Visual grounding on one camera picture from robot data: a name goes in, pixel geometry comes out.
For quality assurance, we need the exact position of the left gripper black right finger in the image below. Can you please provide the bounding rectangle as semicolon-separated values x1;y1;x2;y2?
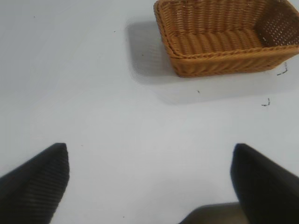
229;143;299;224

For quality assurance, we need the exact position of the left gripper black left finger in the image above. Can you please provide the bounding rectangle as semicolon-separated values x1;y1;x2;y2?
0;142;71;224

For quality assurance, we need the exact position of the brown woven wicker basket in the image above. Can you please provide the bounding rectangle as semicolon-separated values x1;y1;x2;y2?
153;0;299;78

